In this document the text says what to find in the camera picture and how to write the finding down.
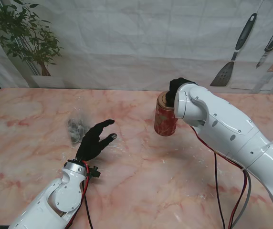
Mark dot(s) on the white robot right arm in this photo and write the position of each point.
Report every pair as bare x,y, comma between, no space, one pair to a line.
234,133

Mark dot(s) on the clear plastic bag of tea bags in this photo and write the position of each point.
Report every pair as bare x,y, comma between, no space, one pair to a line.
75,131

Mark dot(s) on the black slotted spatula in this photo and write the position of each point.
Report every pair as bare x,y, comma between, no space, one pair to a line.
220,77

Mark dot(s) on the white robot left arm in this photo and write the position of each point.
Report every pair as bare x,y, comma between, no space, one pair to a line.
45,205

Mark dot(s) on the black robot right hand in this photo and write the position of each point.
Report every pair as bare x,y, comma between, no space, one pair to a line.
175,87

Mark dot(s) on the gold round canister lid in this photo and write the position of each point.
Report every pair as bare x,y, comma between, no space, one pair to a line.
162,99

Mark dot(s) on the green leafy plant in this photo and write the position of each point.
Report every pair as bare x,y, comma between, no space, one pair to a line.
26,35

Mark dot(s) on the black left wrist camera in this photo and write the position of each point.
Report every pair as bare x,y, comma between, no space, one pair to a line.
95,171

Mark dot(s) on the red floral tea canister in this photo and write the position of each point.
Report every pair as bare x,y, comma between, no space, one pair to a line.
165,121

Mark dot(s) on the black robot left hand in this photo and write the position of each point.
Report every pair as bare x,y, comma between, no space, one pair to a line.
91,144

